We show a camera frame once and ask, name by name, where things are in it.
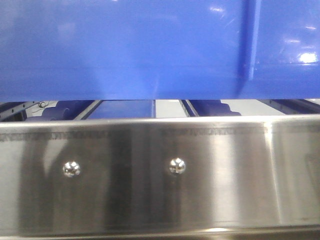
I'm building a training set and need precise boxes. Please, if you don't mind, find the blue plastic bin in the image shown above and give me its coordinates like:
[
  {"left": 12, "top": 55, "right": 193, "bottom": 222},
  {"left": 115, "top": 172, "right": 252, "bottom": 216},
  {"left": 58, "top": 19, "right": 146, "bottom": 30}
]
[{"left": 0, "top": 0, "right": 320, "bottom": 102}]

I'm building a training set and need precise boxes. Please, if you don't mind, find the right chrome screw head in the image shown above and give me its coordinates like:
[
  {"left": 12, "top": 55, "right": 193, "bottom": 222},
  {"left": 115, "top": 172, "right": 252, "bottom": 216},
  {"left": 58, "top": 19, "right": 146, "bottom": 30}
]
[{"left": 169, "top": 157, "right": 186, "bottom": 175}]

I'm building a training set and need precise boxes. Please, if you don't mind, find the chrome screw head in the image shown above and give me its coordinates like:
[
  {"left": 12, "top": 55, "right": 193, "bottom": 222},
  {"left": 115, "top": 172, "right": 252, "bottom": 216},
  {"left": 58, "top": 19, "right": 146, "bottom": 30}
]
[
  {"left": 169, "top": 157, "right": 186, "bottom": 175},
  {"left": 62, "top": 161, "right": 81, "bottom": 178}
]

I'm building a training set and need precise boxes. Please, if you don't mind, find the right white roller track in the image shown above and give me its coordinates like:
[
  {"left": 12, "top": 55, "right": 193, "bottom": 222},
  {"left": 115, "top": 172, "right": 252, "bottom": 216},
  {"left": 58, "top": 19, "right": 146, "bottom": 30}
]
[{"left": 186, "top": 99, "right": 242, "bottom": 117}]

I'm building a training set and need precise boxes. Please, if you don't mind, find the white roller track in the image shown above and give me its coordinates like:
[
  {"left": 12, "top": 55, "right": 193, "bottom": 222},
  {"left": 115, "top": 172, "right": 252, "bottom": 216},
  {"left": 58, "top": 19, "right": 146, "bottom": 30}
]
[
  {"left": 186, "top": 99, "right": 242, "bottom": 117},
  {"left": 24, "top": 100, "right": 87, "bottom": 122}
]

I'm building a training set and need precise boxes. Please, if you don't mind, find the left chrome screw head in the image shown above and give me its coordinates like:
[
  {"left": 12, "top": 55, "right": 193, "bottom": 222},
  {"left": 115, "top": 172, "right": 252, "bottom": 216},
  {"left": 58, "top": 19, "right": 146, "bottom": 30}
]
[{"left": 62, "top": 161, "right": 81, "bottom": 178}]

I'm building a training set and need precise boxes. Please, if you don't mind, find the left white roller track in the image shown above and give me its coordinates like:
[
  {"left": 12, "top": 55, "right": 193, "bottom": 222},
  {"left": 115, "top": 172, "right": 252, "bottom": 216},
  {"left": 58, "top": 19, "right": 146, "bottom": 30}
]
[{"left": 24, "top": 100, "right": 87, "bottom": 122}]

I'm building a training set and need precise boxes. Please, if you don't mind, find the blue centre guide rail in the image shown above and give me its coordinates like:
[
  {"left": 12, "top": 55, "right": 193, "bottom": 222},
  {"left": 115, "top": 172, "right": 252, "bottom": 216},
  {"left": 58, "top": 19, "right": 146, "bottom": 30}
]
[{"left": 87, "top": 100, "right": 156, "bottom": 119}]

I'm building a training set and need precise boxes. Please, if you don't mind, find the stainless steel front rail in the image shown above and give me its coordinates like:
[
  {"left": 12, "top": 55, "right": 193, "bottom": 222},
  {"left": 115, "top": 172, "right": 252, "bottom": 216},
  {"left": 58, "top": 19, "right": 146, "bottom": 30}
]
[{"left": 0, "top": 115, "right": 320, "bottom": 240}]

